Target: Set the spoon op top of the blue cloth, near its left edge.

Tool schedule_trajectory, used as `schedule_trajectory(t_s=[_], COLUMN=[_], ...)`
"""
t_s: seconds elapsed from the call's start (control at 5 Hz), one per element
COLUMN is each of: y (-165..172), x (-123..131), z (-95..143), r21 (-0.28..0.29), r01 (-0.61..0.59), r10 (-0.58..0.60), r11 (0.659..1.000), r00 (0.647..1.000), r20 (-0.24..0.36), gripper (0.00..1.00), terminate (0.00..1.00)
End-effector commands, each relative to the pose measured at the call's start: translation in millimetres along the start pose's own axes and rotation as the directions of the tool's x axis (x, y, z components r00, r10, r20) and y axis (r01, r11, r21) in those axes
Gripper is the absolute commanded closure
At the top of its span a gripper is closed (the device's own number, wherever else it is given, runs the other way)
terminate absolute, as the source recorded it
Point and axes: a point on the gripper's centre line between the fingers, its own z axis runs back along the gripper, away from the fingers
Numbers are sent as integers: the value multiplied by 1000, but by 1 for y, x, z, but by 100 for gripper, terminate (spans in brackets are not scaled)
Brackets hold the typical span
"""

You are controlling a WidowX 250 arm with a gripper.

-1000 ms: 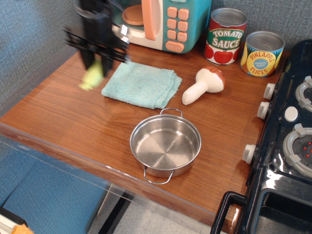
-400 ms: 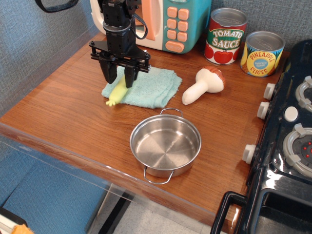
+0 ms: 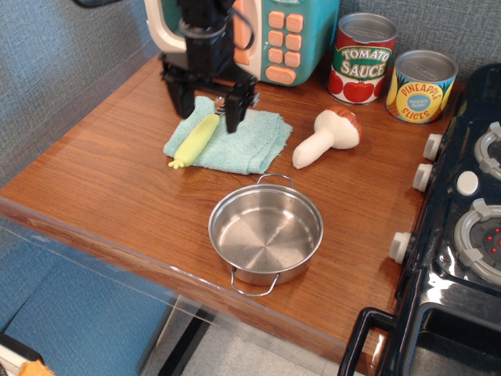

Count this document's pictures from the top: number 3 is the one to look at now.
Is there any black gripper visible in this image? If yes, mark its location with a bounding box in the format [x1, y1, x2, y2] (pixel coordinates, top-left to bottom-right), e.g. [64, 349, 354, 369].
[158, 24, 259, 133]

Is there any spoon with green handle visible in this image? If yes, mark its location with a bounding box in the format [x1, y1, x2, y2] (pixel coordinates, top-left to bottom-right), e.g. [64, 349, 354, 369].
[168, 96, 225, 169]

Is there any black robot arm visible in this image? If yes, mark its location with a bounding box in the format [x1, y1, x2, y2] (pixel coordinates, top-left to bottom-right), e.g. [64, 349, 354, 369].
[160, 1, 258, 133]

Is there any light blue folded cloth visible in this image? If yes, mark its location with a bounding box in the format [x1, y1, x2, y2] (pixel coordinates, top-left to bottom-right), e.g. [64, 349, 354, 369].
[181, 110, 293, 175]

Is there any toy microwave oven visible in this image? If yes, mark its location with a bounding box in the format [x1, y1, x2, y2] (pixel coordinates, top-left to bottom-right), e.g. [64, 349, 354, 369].
[145, 1, 340, 87]

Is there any plush mushroom toy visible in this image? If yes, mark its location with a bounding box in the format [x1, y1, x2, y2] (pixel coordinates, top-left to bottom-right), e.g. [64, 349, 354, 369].
[292, 106, 362, 169]

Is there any stainless steel pot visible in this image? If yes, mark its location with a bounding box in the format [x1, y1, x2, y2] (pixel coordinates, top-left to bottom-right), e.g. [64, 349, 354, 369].
[207, 173, 324, 296]

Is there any tomato sauce can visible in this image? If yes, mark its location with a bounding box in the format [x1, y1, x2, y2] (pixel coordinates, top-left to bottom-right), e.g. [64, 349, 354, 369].
[328, 13, 398, 104]

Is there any pineapple slices can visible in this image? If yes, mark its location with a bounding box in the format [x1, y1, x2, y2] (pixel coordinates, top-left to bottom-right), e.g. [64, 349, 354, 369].
[386, 50, 458, 125]

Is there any orange plush toy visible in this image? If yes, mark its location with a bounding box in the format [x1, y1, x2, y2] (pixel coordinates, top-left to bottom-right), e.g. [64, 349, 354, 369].
[18, 360, 55, 376]

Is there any black toy stove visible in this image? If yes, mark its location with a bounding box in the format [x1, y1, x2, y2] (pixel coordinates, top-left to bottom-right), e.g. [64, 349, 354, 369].
[338, 63, 500, 375]

